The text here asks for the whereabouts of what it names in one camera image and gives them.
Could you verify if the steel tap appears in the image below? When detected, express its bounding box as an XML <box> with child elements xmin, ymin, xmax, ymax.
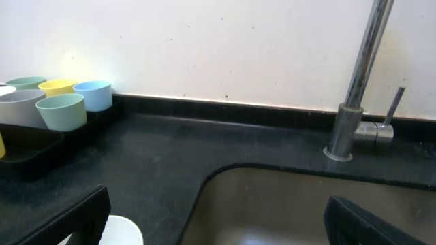
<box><xmin>322</xmin><ymin>0</ymin><xmax>407</xmax><ymax>162</ymax></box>

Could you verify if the black tray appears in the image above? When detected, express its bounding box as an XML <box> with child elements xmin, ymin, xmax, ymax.
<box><xmin>0</xmin><ymin>97</ymin><xmax>125</xmax><ymax>182</ymax></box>

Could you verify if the green cup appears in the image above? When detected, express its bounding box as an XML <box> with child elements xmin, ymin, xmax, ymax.
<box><xmin>35</xmin><ymin>93</ymin><xmax>88</xmax><ymax>133</ymax></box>
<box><xmin>5</xmin><ymin>76</ymin><xmax>47</xmax><ymax>91</ymax></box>

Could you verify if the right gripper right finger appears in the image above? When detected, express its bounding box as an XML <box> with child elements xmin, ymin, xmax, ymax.
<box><xmin>323</xmin><ymin>195</ymin><xmax>430</xmax><ymax>245</ymax></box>

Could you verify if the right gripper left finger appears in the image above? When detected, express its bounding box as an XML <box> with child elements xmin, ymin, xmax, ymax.
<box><xmin>10</xmin><ymin>185</ymin><xmax>112</xmax><ymax>245</ymax></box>

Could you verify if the steel sink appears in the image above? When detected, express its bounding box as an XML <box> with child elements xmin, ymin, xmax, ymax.
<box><xmin>176</xmin><ymin>163</ymin><xmax>436</xmax><ymax>245</ymax></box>

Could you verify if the blue cup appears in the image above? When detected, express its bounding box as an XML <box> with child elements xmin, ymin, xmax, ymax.
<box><xmin>72</xmin><ymin>80</ymin><xmax>113</xmax><ymax>113</ymax></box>

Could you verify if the grey cup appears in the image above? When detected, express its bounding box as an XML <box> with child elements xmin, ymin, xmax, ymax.
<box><xmin>0</xmin><ymin>88</ymin><xmax>48</xmax><ymax>129</ymax></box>

